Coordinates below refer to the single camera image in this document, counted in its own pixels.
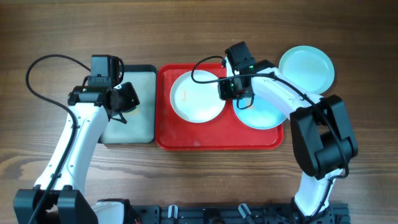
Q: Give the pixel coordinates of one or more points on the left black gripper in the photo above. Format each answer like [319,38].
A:
[128,97]

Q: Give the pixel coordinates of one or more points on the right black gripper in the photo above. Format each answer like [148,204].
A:
[226,90]

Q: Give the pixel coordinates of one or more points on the white plate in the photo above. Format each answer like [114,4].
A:
[195,102]

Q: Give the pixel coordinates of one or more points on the pale green plate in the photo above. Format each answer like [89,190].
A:
[308,67]

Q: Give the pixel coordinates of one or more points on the green and yellow sponge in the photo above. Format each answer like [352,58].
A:
[133,110]

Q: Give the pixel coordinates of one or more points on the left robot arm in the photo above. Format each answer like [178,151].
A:
[58,194]

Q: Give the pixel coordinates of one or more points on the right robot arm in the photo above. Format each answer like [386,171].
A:
[322,135]

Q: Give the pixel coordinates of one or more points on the black tray with grey liner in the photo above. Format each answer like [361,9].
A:
[140,125]

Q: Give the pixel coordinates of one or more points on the red plastic tray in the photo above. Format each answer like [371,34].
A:
[225,132]

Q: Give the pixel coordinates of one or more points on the light blue plate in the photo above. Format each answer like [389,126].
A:
[260,115]

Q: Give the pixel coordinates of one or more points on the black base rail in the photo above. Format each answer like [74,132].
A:
[242,214]

